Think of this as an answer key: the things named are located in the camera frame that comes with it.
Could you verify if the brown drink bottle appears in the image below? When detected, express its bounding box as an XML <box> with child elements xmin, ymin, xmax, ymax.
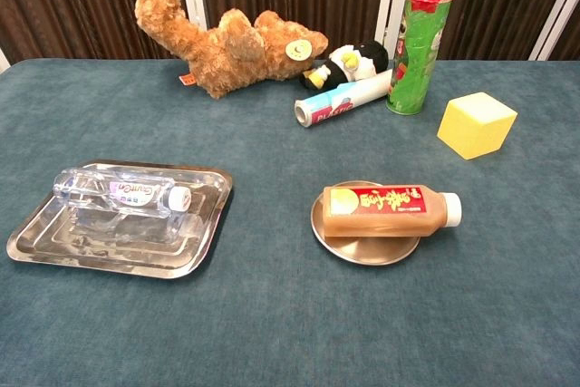
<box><xmin>322</xmin><ymin>184</ymin><xmax>463</xmax><ymax>238</ymax></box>

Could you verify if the brown teddy bear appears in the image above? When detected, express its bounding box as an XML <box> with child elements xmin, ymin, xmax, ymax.
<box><xmin>134</xmin><ymin>0</ymin><xmax>330</xmax><ymax>101</ymax></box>

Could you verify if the green chips can red lid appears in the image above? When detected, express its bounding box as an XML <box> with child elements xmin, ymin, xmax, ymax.
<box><xmin>385</xmin><ymin>0</ymin><xmax>455</xmax><ymax>115</ymax></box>

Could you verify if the black white penguin plush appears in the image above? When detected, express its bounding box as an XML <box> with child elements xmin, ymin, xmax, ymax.
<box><xmin>298</xmin><ymin>40</ymin><xmax>390</xmax><ymax>91</ymax></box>

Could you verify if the white blue tube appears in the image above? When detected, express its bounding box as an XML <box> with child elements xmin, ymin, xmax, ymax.
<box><xmin>294</xmin><ymin>68</ymin><xmax>394</xmax><ymax>129</ymax></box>

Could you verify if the rectangular steel tray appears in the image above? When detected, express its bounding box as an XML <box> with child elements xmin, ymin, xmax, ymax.
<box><xmin>5</xmin><ymin>159</ymin><xmax>235</xmax><ymax>280</ymax></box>

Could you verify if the yellow foam cube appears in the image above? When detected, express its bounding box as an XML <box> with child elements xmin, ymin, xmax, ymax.
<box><xmin>436</xmin><ymin>92</ymin><xmax>518</xmax><ymax>161</ymax></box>

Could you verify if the clear plastic water bottle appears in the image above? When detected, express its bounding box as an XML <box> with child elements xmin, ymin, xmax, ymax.
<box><xmin>53</xmin><ymin>168</ymin><xmax>193</xmax><ymax>220</ymax></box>

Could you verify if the round metal plate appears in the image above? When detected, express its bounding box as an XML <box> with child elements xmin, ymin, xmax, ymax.
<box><xmin>310</xmin><ymin>179</ymin><xmax>421</xmax><ymax>266</ymax></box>

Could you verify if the blue felt table cover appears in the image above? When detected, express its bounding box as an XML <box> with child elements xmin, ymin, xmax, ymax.
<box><xmin>0</xmin><ymin>58</ymin><xmax>580</xmax><ymax>387</ymax></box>

